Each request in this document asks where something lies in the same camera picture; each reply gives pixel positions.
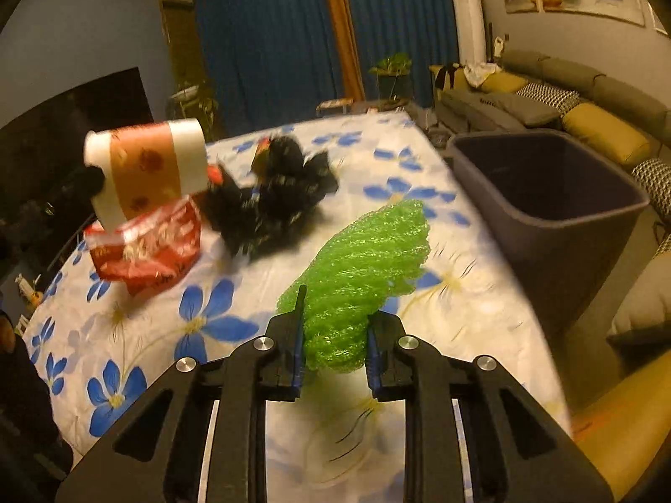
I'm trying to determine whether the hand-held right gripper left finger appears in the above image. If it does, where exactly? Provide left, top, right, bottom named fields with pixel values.
left=55, top=285, right=307, bottom=503

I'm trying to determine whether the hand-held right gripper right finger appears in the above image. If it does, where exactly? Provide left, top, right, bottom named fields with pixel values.
left=365, top=311, right=614, bottom=503

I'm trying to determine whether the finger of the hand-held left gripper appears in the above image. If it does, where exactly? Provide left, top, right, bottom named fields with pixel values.
left=63, top=165, right=106, bottom=202

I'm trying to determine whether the white orange paper cup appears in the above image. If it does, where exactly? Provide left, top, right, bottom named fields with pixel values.
left=84, top=119, right=208, bottom=231

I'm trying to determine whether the green foam net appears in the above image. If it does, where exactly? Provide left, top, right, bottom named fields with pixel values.
left=276, top=199, right=432, bottom=375

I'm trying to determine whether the red plastic snack bag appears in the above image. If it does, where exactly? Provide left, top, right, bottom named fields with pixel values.
left=85, top=199, right=203, bottom=297

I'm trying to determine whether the black plastic bag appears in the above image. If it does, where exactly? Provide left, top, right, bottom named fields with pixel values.
left=202, top=135, right=341, bottom=260

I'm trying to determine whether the dark grey trash bin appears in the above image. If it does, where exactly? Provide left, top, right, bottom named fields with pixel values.
left=448, top=131, right=651, bottom=336

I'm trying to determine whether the black television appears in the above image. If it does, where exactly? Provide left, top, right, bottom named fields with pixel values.
left=0, top=67, right=155, bottom=273

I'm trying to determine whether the trailing potted plant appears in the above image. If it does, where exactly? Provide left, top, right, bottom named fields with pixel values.
left=169, top=80, right=218, bottom=140

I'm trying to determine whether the blue floral tablecloth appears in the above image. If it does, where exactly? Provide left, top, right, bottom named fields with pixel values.
left=23, top=111, right=572, bottom=503

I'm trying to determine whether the wooden blind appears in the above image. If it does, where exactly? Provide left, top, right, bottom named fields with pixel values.
left=160, top=0, right=203, bottom=95

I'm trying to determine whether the blue curtain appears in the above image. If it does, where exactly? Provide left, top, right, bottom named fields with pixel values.
left=343, top=0, right=462, bottom=100
left=191, top=0, right=341, bottom=142

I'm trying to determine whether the person's dark clothing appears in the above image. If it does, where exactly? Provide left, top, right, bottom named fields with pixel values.
left=0, top=309, right=74, bottom=488

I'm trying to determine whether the large yellow cushion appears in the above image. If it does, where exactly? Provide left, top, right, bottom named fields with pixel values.
left=569, top=348, right=671, bottom=503

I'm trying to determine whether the grey pillow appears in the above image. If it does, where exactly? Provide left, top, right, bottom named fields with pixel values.
left=608, top=267, right=671, bottom=347
left=472, top=91, right=562, bottom=127

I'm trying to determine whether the black garment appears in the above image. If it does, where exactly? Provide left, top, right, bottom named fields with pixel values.
left=431, top=63, right=465, bottom=90

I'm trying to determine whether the green potted plant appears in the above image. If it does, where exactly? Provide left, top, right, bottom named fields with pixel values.
left=368, top=53, right=413, bottom=77

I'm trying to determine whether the orange curtain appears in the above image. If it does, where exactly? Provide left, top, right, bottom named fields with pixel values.
left=317, top=0, right=366, bottom=103

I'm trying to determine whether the white cloth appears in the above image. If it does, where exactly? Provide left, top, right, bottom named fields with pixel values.
left=464, top=62, right=499, bottom=87

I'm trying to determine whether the small yellow pillow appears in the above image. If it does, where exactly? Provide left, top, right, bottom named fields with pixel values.
left=479, top=72, right=528, bottom=94

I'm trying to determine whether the black white patterned pillow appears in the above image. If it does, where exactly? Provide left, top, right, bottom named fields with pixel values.
left=516, top=82, right=580, bottom=113
left=632, top=157, right=671, bottom=221

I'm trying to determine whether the white standing air conditioner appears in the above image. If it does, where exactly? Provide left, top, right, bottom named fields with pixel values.
left=452, top=0, right=487, bottom=66

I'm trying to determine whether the grey sofa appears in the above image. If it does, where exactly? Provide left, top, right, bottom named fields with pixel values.
left=430, top=49, right=671, bottom=503

